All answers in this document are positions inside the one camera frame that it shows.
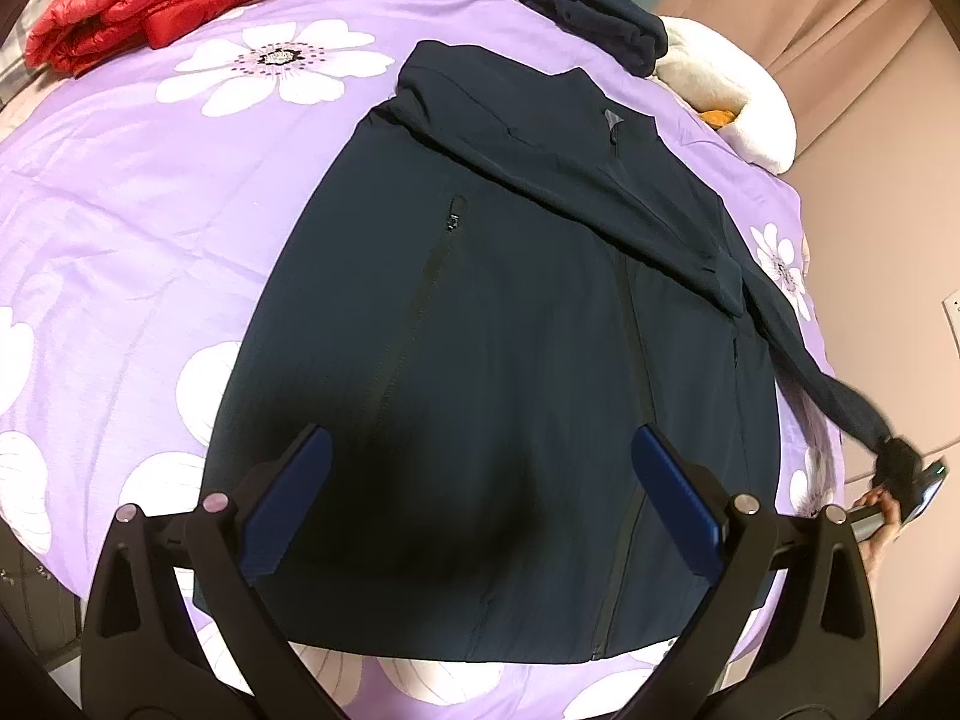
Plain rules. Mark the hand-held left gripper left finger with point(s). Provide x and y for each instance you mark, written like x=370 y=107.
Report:
x=289 y=502

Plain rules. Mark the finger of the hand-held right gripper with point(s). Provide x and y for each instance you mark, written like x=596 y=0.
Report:
x=898 y=469

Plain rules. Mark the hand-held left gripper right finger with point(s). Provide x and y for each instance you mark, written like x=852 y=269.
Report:
x=675 y=502

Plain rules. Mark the navy zip jacket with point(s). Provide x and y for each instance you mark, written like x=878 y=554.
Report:
x=487 y=360

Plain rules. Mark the person's right hand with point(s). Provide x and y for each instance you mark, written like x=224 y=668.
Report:
x=883 y=521

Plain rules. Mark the purple floral bed sheet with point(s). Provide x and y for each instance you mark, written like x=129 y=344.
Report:
x=150 y=210

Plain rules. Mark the orange plush piece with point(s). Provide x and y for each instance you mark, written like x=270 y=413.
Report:
x=716 y=118

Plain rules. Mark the white plush cushion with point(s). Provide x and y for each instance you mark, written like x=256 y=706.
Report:
x=742 y=105

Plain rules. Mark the beige curtain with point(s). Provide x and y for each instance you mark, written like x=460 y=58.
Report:
x=810 y=22

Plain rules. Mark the folded navy garment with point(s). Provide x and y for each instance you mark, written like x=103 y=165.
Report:
x=592 y=7

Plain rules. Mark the red down jacket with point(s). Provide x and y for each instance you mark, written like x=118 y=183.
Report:
x=150 y=0

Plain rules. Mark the white wall socket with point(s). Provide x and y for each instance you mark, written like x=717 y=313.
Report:
x=955 y=309

